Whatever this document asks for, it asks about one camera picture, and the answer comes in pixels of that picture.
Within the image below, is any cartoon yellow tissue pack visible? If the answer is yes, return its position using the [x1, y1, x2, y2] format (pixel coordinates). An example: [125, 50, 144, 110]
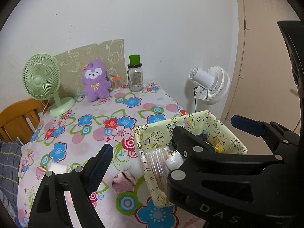
[203, 134, 224, 153]

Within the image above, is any purple plush toy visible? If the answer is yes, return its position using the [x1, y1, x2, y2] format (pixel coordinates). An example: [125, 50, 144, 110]
[82, 59, 110, 102]

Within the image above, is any white standing fan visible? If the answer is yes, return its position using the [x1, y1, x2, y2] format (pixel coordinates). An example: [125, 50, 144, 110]
[189, 66, 230, 110]

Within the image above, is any yellow patterned storage box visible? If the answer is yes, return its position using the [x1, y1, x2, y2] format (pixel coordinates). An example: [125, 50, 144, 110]
[134, 110, 247, 207]

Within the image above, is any green patterned cardboard sheet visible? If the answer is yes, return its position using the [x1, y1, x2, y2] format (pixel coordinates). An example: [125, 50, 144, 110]
[55, 39, 127, 98]

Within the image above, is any toothpick jar orange lid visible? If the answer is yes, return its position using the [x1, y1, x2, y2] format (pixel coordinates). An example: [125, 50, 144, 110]
[110, 76, 122, 91]

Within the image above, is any clear plastic packet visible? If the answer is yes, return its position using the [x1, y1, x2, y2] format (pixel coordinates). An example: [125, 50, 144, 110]
[146, 147, 169, 192]

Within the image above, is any white cotton pad pack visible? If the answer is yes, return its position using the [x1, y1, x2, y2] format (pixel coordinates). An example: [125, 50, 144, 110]
[49, 162, 70, 174]

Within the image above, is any floral tablecloth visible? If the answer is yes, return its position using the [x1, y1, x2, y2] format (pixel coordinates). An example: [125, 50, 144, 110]
[17, 82, 203, 227]

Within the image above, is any green desk fan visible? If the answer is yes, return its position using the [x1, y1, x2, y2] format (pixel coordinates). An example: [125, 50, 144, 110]
[22, 54, 76, 117]

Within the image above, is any glass jar green lid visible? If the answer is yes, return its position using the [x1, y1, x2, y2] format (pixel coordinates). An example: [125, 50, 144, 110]
[127, 55, 143, 92]

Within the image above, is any grey plaid pillow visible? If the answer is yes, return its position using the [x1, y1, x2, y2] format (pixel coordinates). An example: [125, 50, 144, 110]
[0, 141, 22, 221]

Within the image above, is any beige door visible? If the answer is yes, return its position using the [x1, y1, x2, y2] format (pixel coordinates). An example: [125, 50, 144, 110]
[219, 0, 304, 155]

